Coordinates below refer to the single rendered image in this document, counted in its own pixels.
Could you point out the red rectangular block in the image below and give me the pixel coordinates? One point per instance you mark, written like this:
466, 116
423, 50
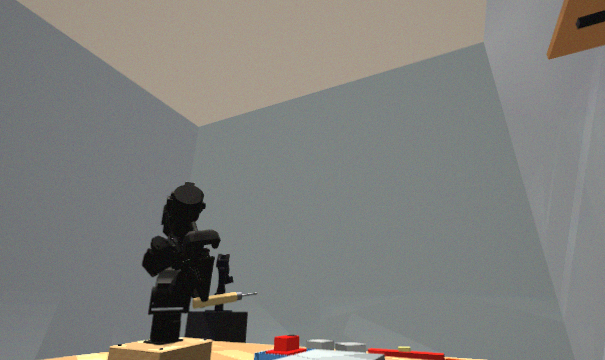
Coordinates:
287, 345

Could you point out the red flat bar with small pale window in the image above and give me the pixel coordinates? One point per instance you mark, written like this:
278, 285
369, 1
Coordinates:
404, 352

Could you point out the white rectangular panel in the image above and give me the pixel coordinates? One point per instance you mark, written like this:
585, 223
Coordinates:
334, 355

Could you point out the blue tray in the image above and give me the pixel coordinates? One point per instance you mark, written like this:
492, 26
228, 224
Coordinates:
264, 356

